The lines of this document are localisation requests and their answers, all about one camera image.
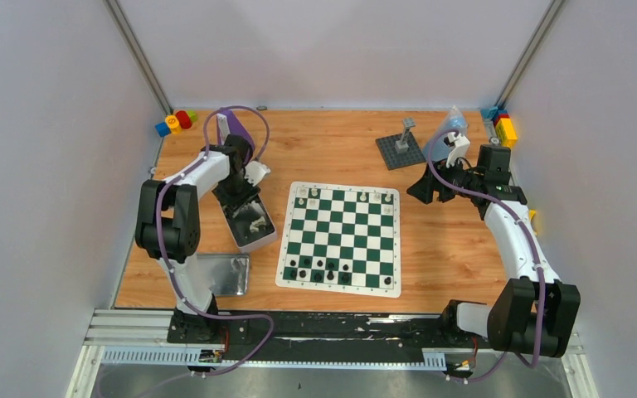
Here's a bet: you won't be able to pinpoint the grey lego baseplate with tower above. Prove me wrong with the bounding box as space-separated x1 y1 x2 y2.
376 117 425 171

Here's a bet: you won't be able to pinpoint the blue plastic bag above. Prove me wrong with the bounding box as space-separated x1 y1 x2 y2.
428 106 468 147

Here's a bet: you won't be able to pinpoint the silver tin lid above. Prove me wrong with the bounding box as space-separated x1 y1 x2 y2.
197 253 250 297

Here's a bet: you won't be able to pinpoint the yellow red blue duplo bricks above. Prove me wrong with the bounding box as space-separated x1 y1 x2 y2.
480 107 518 148

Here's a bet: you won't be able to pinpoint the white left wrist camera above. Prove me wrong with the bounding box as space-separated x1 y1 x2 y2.
245 160 271 187

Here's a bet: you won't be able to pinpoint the white chess pieces in tin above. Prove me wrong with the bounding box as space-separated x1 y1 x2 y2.
247 215 268 234

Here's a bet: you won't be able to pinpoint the colourful toy block stack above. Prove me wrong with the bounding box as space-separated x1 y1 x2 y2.
154 110 198 138

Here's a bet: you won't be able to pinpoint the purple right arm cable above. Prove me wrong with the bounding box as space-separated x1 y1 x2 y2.
425 129 547 371

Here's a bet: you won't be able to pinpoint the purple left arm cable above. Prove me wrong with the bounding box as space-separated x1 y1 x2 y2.
153 105 277 331

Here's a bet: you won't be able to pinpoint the silver tin box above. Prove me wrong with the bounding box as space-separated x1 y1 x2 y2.
224 197 278 254

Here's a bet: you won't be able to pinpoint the purple metronome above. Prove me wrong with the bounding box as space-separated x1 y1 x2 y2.
216 109 255 163

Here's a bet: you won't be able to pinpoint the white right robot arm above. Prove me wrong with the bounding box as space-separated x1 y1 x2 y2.
407 144 581 358

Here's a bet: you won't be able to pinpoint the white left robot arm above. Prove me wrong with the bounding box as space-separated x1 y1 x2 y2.
134 134 260 342

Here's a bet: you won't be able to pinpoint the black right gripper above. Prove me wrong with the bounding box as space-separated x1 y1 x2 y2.
406 153 482 204

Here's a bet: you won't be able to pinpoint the yellow curved block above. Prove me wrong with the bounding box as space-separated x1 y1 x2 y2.
528 209 537 235

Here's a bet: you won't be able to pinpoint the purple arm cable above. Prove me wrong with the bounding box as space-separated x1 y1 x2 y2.
153 105 277 331
425 129 547 371

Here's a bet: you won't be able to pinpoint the green white chess board mat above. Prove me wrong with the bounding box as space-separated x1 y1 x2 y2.
275 182 402 299

